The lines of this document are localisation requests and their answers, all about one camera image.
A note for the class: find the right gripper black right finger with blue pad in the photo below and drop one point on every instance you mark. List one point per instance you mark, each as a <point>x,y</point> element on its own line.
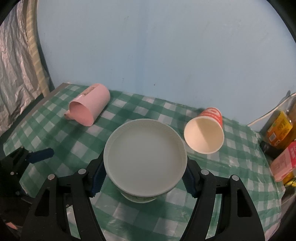
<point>238,218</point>

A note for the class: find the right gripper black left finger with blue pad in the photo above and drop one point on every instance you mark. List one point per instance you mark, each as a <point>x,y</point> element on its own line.
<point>47,217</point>

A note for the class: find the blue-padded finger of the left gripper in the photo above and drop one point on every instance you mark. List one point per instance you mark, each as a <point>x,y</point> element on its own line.
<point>41,155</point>

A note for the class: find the green patterned paper cup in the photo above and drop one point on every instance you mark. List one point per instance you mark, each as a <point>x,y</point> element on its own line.
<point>144,159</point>

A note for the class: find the orange white paper cup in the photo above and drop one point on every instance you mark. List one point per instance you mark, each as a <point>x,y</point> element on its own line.
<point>204,134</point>

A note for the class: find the green white checkered tablecloth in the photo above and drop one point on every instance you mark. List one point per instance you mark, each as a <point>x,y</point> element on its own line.
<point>166,217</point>

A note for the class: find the pink plastic mug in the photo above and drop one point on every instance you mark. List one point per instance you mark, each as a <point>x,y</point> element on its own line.
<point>86,107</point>

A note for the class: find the pink drink bottle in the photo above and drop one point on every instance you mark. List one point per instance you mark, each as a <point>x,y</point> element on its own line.
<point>284,163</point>

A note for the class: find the silver grey curtain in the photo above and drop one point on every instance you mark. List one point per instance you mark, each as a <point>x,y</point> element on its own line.
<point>23,77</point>

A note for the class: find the orange juice bottle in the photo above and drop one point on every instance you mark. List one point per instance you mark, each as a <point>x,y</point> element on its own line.
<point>282,132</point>

